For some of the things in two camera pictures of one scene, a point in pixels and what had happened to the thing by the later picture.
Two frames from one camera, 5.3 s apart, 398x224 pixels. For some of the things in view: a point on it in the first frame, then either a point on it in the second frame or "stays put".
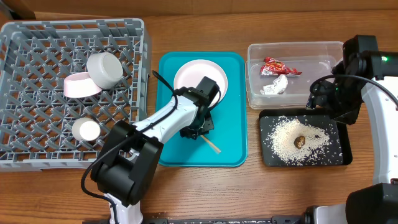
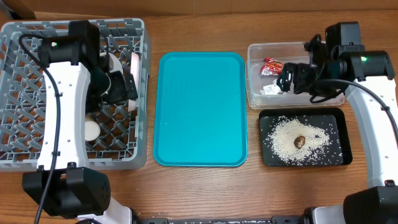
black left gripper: (199, 128) → (125, 86)
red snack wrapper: (273, 67) stays put
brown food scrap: (299, 142) stays put
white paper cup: (85, 129) stays put
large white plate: (190, 74) → (135, 71)
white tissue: (278, 86) stays put
